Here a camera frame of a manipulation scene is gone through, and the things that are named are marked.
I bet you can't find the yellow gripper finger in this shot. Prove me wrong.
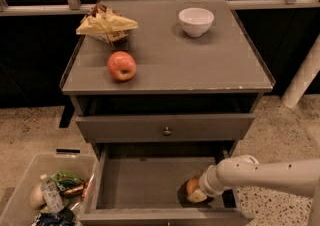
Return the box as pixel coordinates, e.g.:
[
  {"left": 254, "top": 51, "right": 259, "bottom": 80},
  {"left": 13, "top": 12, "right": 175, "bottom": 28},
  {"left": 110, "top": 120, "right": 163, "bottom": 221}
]
[{"left": 187, "top": 188, "right": 207, "bottom": 203}]

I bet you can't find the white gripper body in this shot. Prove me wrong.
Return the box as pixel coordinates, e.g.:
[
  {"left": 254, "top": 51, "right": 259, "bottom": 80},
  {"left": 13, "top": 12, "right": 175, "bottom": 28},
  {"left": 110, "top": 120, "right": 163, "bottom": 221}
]
[{"left": 199, "top": 165, "right": 224, "bottom": 197}]

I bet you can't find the orange fruit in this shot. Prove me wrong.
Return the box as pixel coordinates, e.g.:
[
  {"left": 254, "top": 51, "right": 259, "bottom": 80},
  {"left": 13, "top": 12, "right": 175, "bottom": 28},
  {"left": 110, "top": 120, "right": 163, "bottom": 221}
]
[{"left": 186, "top": 177, "right": 199, "bottom": 195}]

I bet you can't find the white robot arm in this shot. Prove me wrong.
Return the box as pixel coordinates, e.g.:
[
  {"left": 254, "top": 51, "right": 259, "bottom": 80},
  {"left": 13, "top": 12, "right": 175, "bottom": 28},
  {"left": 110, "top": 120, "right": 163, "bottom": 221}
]
[{"left": 186, "top": 155, "right": 320, "bottom": 226}]

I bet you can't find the open grey middle drawer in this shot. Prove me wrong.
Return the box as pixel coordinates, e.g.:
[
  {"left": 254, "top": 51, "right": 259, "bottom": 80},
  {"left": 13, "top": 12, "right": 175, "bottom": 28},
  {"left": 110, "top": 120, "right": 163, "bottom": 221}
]
[{"left": 80, "top": 142, "right": 254, "bottom": 226}]

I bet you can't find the round metal drawer knob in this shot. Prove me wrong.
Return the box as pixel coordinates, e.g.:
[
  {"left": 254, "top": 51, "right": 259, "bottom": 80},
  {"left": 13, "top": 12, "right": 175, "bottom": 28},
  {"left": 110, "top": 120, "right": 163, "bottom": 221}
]
[{"left": 163, "top": 127, "right": 172, "bottom": 136}]

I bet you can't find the grey top drawer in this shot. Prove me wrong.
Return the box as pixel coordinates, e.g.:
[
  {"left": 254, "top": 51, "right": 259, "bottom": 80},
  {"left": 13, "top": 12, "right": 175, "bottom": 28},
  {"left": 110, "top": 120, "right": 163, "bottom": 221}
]
[{"left": 76, "top": 113, "right": 254, "bottom": 143}]

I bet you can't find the grey wooden drawer cabinet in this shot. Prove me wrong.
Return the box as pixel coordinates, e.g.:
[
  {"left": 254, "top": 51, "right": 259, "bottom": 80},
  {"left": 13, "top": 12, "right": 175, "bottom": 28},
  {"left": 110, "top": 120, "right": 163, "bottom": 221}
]
[{"left": 59, "top": 0, "right": 276, "bottom": 226}]

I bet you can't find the brown snack bar wrapper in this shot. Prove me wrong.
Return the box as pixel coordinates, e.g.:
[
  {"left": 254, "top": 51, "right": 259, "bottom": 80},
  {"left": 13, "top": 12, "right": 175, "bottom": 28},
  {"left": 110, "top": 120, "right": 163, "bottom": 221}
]
[{"left": 61, "top": 184, "right": 85, "bottom": 197}]

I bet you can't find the dark blue snack packet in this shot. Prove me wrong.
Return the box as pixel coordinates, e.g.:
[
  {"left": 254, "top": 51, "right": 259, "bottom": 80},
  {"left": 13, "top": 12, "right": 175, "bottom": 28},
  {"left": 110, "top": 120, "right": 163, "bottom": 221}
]
[{"left": 31, "top": 210, "right": 75, "bottom": 226}]

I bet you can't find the green snack packet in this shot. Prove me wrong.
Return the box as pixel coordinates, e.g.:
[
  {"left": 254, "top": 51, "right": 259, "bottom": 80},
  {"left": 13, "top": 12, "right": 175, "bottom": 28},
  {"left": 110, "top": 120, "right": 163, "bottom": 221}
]
[{"left": 51, "top": 171, "right": 84, "bottom": 191}]

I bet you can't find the white plastic bottle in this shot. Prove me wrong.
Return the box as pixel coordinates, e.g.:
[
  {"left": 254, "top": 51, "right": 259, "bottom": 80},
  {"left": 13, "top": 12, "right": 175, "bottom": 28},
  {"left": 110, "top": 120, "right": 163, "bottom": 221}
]
[{"left": 40, "top": 174, "right": 64, "bottom": 213}]

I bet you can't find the red apple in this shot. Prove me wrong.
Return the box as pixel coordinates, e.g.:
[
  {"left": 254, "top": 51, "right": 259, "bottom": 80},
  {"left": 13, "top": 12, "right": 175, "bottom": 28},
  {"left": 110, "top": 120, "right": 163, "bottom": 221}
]
[{"left": 107, "top": 51, "right": 136, "bottom": 81}]

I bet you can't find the white diagonal pole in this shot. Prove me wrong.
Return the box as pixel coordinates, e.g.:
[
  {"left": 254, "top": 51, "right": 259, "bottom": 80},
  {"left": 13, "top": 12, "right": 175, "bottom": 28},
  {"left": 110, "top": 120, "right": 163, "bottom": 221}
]
[{"left": 281, "top": 34, "right": 320, "bottom": 108}]

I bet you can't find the white ceramic bowl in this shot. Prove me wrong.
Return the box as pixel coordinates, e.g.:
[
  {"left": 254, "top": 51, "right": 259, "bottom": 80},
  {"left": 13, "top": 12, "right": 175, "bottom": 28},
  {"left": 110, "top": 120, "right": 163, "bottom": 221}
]
[{"left": 178, "top": 8, "right": 215, "bottom": 37}]

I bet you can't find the clear plastic bin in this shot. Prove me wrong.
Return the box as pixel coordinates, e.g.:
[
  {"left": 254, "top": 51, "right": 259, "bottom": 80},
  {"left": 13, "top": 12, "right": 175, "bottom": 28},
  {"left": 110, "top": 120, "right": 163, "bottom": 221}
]
[{"left": 0, "top": 154, "right": 96, "bottom": 226}]

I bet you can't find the yellow chip bag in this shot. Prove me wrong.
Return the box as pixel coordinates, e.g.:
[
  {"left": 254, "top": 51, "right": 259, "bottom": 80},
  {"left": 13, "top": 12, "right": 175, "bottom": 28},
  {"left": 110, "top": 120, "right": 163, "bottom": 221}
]
[{"left": 76, "top": 3, "right": 138, "bottom": 44}]

